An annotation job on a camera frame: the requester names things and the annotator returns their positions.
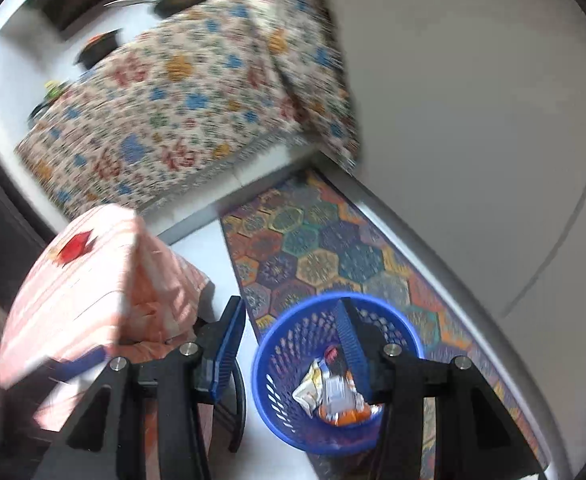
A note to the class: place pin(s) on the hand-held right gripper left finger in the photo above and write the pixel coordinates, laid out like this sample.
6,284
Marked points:
228,345

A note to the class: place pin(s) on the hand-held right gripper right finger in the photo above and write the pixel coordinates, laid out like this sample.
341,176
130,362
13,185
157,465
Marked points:
349,340

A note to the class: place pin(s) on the blue plastic basket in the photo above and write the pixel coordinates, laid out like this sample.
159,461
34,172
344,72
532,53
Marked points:
283,350

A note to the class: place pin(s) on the white and orange wrapper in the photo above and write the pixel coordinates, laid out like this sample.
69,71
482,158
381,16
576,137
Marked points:
338,395

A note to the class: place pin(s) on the yellowish white wrapper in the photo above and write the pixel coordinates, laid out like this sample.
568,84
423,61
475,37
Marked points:
310,385

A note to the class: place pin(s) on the hexagon patterned runner rug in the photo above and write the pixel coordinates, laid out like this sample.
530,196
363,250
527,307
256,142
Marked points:
323,240

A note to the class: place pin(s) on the pink striped table cloth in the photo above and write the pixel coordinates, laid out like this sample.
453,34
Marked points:
73,300

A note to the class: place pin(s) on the red snack wrapper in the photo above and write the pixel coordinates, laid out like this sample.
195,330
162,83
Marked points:
75,249

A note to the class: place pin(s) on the floral patterned rug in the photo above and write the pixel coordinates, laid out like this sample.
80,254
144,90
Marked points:
173,110

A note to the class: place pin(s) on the small dark object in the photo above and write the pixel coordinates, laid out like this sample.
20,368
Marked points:
38,111

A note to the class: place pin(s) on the small yellow green object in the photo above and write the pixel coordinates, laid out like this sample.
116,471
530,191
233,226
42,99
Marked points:
52,89

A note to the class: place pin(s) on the black pot red rim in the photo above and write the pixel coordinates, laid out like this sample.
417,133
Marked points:
98,50

